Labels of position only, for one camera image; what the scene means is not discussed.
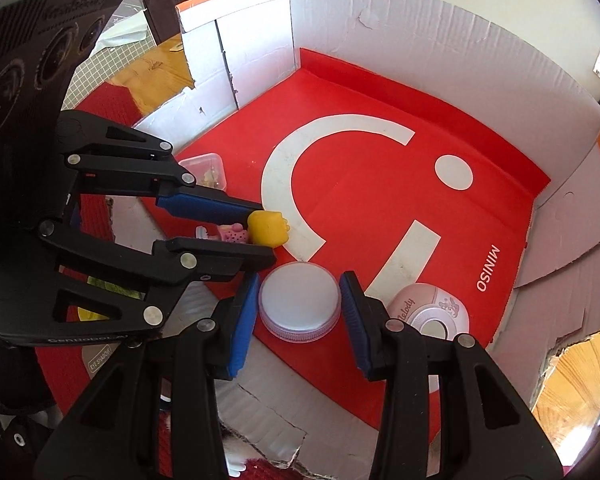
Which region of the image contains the yellow round lid container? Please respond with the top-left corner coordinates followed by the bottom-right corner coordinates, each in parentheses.
top-left (76, 275), bottom-right (144, 322)

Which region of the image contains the grey earbuds case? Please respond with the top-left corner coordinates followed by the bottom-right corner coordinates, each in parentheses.
top-left (81, 342), bottom-right (118, 379)

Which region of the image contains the yellow pink toy figure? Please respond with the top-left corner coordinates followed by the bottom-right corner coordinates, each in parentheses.
top-left (195, 210), bottom-right (290, 248)

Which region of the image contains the red knitted table cloth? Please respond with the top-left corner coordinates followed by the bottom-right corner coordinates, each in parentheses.
top-left (35, 82), bottom-right (301, 479)

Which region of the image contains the pink round compact case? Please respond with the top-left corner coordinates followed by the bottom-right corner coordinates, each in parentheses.
top-left (387, 283), bottom-right (469, 340)

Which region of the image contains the small clear plastic box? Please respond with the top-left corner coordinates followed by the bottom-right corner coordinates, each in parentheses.
top-left (180, 153), bottom-right (226, 191)

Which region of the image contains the orange white cardboard box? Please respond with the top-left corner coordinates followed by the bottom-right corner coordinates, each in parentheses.
top-left (134, 0), bottom-right (600, 480)

